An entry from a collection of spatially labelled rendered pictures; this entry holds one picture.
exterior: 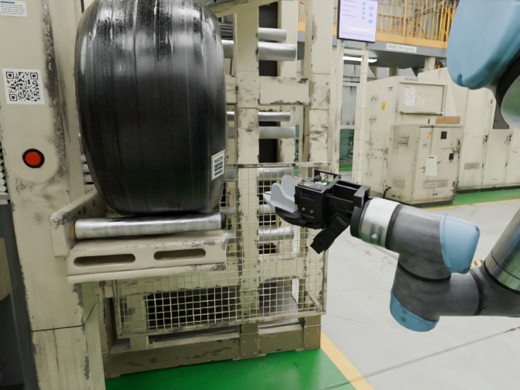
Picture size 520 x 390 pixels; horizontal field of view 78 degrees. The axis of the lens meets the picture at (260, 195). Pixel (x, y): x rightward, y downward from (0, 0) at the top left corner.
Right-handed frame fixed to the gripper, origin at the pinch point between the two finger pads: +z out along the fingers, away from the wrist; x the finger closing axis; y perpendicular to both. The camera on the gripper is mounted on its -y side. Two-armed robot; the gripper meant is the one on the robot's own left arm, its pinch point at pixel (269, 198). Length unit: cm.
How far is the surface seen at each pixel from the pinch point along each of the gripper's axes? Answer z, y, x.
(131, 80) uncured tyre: 21.7, 24.5, 9.5
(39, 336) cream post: 47, -33, 41
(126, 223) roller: 29.9, -6.3, 16.6
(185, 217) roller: 21.6, -8.3, 6.4
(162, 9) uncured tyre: 25.4, 34.9, -3.9
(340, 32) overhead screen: 167, -12, -387
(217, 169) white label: 12.9, 4.2, 1.1
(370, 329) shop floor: 0, -135, -79
